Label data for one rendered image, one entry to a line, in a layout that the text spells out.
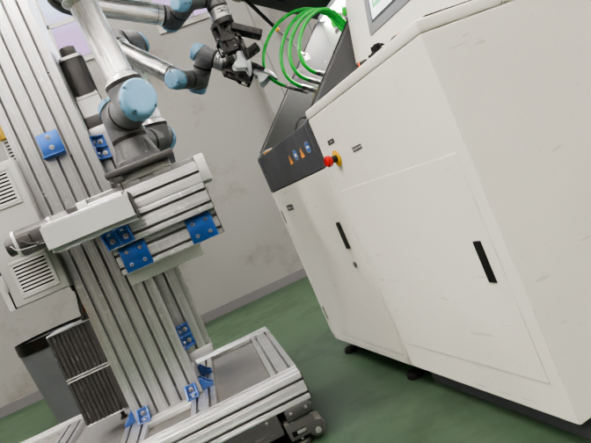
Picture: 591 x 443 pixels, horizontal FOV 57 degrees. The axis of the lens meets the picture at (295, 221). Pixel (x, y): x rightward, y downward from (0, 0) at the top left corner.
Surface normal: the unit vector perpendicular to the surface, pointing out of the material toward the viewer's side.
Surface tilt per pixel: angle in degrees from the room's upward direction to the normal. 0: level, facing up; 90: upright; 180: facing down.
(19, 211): 90
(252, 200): 90
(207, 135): 90
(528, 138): 90
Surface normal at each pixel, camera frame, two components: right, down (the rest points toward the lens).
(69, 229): 0.18, -0.02
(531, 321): -0.87, 0.39
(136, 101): 0.61, -0.07
